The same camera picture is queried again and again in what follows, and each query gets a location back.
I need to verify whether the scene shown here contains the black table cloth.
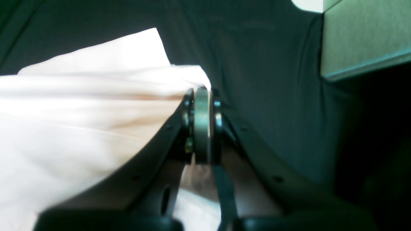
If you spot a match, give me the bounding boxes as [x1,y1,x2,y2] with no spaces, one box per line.
[1,0,410,231]

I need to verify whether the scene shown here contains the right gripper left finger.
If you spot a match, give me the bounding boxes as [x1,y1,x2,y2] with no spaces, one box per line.
[34,87,211,231]

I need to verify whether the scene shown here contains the pink T-shirt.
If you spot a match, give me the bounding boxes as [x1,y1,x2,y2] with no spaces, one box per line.
[1,28,212,231]

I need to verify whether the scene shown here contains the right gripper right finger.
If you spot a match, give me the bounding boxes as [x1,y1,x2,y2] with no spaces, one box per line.
[210,90,377,231]

